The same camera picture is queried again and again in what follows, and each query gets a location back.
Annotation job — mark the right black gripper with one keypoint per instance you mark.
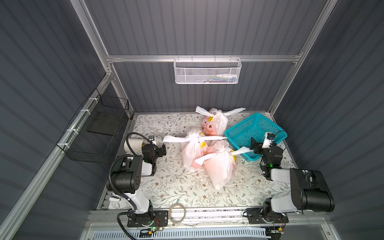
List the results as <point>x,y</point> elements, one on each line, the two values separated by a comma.
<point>258,147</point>

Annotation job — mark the white wire wall basket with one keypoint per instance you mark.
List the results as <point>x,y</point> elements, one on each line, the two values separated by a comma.
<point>207,71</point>

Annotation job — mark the white plastic bag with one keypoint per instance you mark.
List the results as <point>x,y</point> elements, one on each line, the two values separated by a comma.
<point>194,146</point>

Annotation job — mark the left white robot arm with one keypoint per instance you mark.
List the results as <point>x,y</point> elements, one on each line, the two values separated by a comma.
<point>125,176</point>

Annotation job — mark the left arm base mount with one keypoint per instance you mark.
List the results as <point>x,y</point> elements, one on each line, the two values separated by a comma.
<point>149,219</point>

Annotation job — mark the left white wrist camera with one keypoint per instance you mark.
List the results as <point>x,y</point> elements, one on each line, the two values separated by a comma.
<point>152,139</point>

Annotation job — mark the cartoon printed plastic bag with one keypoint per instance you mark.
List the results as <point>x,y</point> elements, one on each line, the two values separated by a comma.
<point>216,121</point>

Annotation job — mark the clear plastic bag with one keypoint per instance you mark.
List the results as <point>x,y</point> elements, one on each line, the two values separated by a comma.
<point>220,162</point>

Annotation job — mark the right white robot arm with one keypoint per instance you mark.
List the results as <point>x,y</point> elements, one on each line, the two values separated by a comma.
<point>308,188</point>

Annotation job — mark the white pen cup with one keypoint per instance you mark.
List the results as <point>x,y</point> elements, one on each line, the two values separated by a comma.
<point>136,145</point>

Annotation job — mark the teal plastic basket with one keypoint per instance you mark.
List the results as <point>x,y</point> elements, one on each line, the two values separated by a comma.
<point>254,127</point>

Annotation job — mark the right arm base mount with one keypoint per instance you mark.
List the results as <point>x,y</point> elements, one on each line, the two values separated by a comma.
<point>261,216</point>

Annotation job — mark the black wire wall basket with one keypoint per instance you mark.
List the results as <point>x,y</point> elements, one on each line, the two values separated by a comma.
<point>96,132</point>

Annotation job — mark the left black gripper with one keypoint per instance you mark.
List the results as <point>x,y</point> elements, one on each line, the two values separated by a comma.
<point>161,150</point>

